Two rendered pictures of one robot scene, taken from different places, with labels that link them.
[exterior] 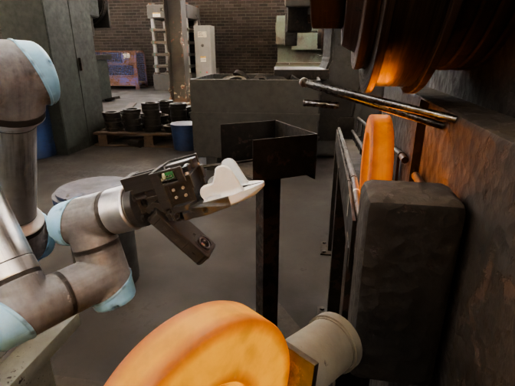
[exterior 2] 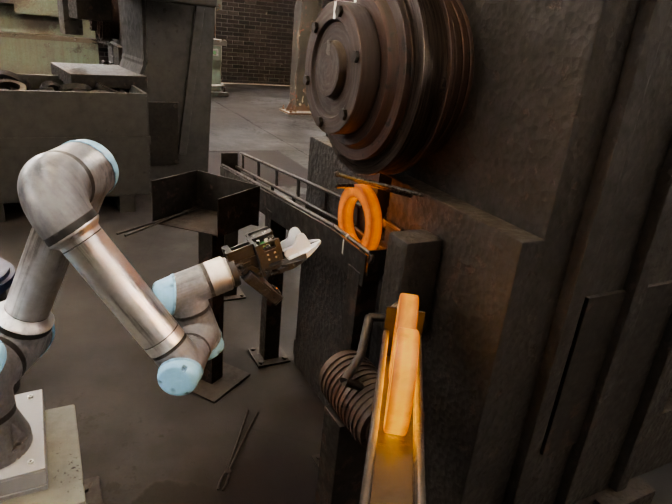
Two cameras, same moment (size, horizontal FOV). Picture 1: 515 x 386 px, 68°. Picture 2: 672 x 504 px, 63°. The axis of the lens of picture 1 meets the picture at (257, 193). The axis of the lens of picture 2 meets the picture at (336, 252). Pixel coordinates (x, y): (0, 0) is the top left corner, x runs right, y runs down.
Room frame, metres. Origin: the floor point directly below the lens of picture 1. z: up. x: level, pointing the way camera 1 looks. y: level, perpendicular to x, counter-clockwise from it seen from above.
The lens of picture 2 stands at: (-0.38, 0.67, 1.20)
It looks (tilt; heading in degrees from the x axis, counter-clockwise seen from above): 22 degrees down; 321
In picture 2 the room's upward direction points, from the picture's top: 6 degrees clockwise
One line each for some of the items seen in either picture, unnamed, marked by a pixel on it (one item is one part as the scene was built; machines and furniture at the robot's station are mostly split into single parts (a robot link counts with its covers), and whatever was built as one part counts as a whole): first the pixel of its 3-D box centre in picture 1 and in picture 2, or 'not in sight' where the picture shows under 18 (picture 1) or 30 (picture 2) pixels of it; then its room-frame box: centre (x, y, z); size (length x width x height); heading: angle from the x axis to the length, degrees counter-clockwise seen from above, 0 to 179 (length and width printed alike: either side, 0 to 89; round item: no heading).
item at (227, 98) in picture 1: (259, 116); (52, 138); (3.45, -0.02, 0.39); 1.03 x 0.83 x 0.79; 84
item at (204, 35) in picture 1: (185, 47); not in sight; (10.61, 1.88, 1.03); 1.54 x 0.94 x 2.05; 80
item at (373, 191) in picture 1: (399, 283); (409, 283); (0.39, -0.17, 0.68); 0.11 x 0.08 x 0.24; 80
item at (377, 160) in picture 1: (374, 169); (358, 220); (0.62, -0.20, 0.75); 0.18 x 0.03 x 0.18; 169
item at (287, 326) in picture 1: (264, 234); (206, 287); (1.16, -0.03, 0.36); 0.26 x 0.20 x 0.72; 25
